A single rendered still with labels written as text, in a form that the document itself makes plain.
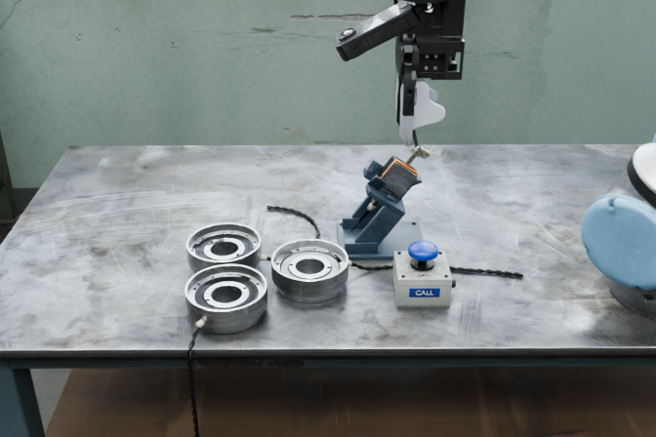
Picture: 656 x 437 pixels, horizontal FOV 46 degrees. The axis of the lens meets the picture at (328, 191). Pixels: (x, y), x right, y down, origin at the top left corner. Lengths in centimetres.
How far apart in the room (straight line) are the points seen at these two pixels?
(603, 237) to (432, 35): 34
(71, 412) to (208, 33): 159
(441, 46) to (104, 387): 76
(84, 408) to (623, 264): 83
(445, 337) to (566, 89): 187
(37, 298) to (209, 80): 166
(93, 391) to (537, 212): 77
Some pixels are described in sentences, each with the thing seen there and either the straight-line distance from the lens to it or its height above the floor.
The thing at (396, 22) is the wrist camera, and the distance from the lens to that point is 102.
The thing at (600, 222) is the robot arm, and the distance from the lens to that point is 90.
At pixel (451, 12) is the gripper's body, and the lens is 102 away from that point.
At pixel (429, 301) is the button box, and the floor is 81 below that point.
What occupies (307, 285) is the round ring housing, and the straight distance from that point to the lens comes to 101.
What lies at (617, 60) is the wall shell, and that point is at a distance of 280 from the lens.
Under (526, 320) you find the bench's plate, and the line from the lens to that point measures 104.
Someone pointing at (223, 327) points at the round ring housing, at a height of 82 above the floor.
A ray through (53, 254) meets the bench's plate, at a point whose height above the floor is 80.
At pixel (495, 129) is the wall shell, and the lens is 277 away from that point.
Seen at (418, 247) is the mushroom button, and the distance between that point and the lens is 102.
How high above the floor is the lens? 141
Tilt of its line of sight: 28 degrees down
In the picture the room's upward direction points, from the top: straight up
